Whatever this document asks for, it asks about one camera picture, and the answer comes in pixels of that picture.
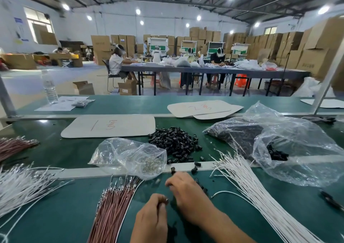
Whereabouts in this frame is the aluminium workbench rail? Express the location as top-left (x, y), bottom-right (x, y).
top-left (51, 160), bottom-right (225, 179)

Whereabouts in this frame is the tall cardboard carton stack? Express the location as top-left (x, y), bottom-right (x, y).
top-left (90, 35), bottom-right (137, 65)

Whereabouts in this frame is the wall of stacked cardboard cartons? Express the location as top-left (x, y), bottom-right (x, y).
top-left (136, 15), bottom-right (344, 91)

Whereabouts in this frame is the small clear bag of terminals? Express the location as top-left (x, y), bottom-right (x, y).
top-left (88, 137), bottom-right (168, 181)

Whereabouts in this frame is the person's right hand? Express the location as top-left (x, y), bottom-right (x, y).
top-left (164, 171), bottom-right (216, 225)

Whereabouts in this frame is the person's right forearm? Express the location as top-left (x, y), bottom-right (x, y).
top-left (198, 206), bottom-right (256, 243)

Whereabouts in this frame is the large marked white cardboard sheet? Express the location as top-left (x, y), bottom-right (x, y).
top-left (60, 115), bottom-right (156, 139)

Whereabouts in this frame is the small bag of dark parts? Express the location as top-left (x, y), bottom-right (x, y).
top-left (72, 99), bottom-right (95, 108)

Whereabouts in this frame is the open brown cardboard box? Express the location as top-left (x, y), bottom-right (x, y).
top-left (72, 81), bottom-right (95, 95)

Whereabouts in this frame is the thin dark cable bundle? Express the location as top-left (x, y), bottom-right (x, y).
top-left (301, 116), bottom-right (337, 124)

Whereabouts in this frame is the window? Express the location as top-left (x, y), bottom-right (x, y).
top-left (23, 6), bottom-right (55, 44)

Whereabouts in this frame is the white plastic sack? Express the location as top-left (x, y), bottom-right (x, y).
top-left (291, 77), bottom-right (336, 98)

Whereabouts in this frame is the long white wire bundle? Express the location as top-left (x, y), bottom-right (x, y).
top-left (210, 151), bottom-right (326, 243)

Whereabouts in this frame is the labelled brown cardboard box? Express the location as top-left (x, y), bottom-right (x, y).
top-left (117, 79), bottom-right (138, 96)

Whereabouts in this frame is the clear plastic bag of parts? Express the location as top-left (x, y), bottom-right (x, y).
top-left (174, 56), bottom-right (201, 68)

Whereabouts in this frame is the orange plastic stool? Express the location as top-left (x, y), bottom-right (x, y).
top-left (233, 74), bottom-right (248, 88)

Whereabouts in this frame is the white card sheet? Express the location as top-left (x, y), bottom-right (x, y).
top-left (300, 98), bottom-right (344, 109)

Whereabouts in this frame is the white wire bundle with terminals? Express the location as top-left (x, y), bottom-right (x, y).
top-left (0, 163), bottom-right (74, 243)

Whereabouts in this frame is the grey metal frame post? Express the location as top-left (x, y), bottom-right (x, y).
top-left (0, 76), bottom-right (18, 119)
top-left (311, 37), bottom-right (344, 115)

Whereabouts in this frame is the plain white cardboard sheet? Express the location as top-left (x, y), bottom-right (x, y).
top-left (193, 105), bottom-right (244, 120)

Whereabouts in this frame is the clear plastic water bottle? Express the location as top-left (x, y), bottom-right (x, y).
top-left (40, 69), bottom-right (59, 105)

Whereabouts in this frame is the pile of black plastic caps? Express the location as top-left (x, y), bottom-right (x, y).
top-left (147, 126), bottom-right (206, 168)

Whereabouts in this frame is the person's left hand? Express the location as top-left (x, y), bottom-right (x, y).
top-left (130, 194), bottom-right (169, 243)

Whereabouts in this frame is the white green workstation frame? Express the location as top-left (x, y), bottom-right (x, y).
top-left (231, 43), bottom-right (250, 56)
top-left (180, 40), bottom-right (198, 54)
top-left (207, 41), bottom-right (226, 55)
top-left (147, 37), bottom-right (169, 56)

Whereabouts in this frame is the low row of cardboard cartons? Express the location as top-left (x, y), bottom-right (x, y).
top-left (0, 52), bottom-right (84, 70)

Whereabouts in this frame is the black metal chair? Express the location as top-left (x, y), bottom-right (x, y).
top-left (102, 59), bottom-right (122, 92)

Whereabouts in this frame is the black hand tool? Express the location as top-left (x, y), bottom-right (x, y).
top-left (319, 190), bottom-right (344, 213)

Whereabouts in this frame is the small brown wire bundle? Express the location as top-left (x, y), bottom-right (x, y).
top-left (0, 136), bottom-right (40, 163)

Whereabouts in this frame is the white paper sheet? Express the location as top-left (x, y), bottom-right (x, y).
top-left (34, 96), bottom-right (90, 112)

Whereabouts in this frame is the long grey work table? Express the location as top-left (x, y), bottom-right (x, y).
top-left (121, 64), bottom-right (311, 97)

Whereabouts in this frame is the large clear plastic bag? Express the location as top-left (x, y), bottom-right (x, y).
top-left (252, 116), bottom-right (344, 188)

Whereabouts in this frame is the clear bag full of black caps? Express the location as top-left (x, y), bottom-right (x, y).
top-left (203, 101), bottom-right (285, 161)

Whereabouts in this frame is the bundle of brown terminal wires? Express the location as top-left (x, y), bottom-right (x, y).
top-left (87, 175), bottom-right (142, 243)

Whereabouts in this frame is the crumpled white plastic bag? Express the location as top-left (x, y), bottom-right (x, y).
top-left (233, 59), bottom-right (263, 71)

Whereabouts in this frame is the row of ceiling lamps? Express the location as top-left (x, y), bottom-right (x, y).
top-left (61, 0), bottom-right (331, 29)

